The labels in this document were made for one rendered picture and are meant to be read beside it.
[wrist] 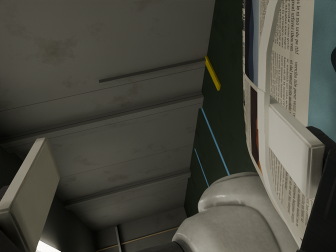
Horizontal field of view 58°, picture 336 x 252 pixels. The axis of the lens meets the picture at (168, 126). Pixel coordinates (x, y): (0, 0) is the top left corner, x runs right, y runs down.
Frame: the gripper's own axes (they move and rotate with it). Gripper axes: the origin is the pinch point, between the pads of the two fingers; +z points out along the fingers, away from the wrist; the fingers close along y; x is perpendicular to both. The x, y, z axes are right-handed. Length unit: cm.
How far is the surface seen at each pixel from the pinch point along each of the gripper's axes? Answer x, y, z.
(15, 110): -112, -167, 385
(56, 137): -176, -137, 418
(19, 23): -4, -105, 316
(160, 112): -171, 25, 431
